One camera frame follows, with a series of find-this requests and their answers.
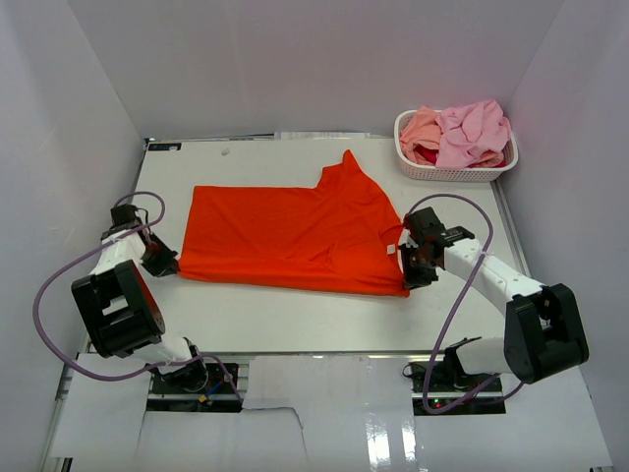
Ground orange t shirt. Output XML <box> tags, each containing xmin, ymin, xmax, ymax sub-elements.
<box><xmin>179</xmin><ymin>151</ymin><xmax>410</xmax><ymax>298</ymax></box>

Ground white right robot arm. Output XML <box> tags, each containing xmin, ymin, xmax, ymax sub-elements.
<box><xmin>400</xmin><ymin>207</ymin><xmax>590</xmax><ymax>392</ymax></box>

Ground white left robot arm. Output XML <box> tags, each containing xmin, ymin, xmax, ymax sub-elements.
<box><xmin>71</xmin><ymin>204</ymin><xmax>208</xmax><ymax>392</ymax></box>

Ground white perforated laundry basket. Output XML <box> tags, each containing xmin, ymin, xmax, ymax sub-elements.
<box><xmin>393</xmin><ymin>108</ymin><xmax>520</xmax><ymax>183</ymax></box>

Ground black table label sticker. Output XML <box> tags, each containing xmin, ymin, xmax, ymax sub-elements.
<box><xmin>147</xmin><ymin>143</ymin><xmax>182</xmax><ymax>151</ymax></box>

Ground magenta t shirt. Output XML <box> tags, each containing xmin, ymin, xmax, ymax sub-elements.
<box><xmin>414</xmin><ymin>147</ymin><xmax>438</xmax><ymax>166</ymax></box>

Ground peach t shirt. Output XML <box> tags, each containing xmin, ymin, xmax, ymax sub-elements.
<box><xmin>399</xmin><ymin>106</ymin><xmax>442</xmax><ymax>164</ymax></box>

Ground light pink t shirt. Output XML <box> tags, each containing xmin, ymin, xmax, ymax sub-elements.
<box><xmin>436</xmin><ymin>100</ymin><xmax>511</xmax><ymax>170</ymax></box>

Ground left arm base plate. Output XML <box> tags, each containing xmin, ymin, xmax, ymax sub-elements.
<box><xmin>146</xmin><ymin>363</ymin><xmax>249</xmax><ymax>413</ymax></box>

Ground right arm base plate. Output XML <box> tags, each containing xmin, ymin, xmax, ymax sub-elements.
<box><xmin>402</xmin><ymin>361</ymin><xmax>506</xmax><ymax>417</ymax></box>

